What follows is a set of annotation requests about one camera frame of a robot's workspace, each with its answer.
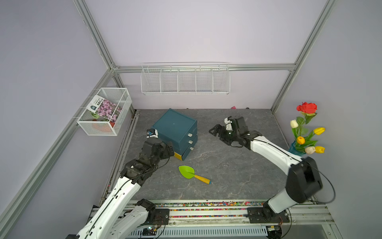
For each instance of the colourful pebble tray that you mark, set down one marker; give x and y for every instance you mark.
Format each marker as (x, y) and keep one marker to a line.
(208, 209)

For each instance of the teal drawer cabinet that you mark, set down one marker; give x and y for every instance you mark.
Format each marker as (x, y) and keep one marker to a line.
(169, 127)

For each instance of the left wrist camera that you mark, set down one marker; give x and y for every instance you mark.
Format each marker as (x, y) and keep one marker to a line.
(152, 133)

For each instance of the teal drawer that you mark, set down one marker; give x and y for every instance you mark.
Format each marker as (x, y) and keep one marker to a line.
(189, 130)
(190, 142)
(188, 150)

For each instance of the glass vase with flowers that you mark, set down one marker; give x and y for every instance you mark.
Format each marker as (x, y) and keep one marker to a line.
(303, 137)

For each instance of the teal bottom drawer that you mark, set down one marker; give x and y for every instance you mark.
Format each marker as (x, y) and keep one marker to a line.
(188, 150)

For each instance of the green toy shovel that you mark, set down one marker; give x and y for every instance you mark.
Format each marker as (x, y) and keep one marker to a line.
(189, 173)

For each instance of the long white wire basket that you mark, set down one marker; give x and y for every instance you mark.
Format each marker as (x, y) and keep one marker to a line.
(185, 78)

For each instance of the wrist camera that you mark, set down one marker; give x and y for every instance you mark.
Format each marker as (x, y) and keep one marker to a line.
(228, 124)
(152, 133)

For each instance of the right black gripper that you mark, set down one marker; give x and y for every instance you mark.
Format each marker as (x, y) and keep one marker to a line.
(221, 134)

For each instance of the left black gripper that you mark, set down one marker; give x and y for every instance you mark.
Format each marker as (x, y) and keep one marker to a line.
(166, 154)

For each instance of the teal top drawer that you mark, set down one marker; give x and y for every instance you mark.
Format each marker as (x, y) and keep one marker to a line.
(189, 130)

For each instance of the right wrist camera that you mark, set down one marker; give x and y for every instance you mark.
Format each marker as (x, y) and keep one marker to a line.
(228, 124)

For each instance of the purple flower seed packet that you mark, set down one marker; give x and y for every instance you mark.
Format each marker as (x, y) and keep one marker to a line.
(103, 109)

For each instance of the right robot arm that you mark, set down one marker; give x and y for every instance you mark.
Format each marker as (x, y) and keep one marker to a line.
(303, 177)

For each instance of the small white wire basket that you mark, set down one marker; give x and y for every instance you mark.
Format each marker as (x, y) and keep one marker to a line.
(93, 127)

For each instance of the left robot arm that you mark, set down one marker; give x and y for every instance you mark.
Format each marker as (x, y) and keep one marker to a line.
(106, 223)

